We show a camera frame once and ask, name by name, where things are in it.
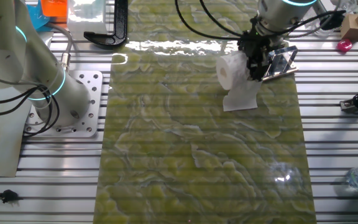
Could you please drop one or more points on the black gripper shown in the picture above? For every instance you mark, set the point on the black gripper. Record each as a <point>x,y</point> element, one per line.
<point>256,40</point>

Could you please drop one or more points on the white toilet paper roll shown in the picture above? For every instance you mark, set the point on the white toilet paper roll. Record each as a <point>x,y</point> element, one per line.
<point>233,71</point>

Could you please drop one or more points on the shiny metal toilet paper holder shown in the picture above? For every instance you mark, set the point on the shiny metal toilet paper holder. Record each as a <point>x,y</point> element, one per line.
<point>281,62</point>

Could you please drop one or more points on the small pink object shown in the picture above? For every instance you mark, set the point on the small pink object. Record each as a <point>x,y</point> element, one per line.
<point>344,45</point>

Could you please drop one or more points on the green marble pattern mat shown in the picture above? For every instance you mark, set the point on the green marble pattern mat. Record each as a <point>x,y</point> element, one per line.
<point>182,140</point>

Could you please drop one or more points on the wooden block with peg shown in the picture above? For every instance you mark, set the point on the wooden block with peg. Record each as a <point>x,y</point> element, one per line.
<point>354,28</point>

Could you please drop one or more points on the black C-clamp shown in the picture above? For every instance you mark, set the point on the black C-clamp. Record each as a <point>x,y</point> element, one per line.
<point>121,18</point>

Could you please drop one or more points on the translucent plastic box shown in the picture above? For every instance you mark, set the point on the translucent plastic box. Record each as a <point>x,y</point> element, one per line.
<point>85,15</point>

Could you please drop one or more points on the black power plug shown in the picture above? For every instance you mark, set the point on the black power plug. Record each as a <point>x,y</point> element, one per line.
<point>9,196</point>

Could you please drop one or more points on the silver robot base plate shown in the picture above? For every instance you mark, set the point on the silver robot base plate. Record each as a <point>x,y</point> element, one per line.
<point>92,93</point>

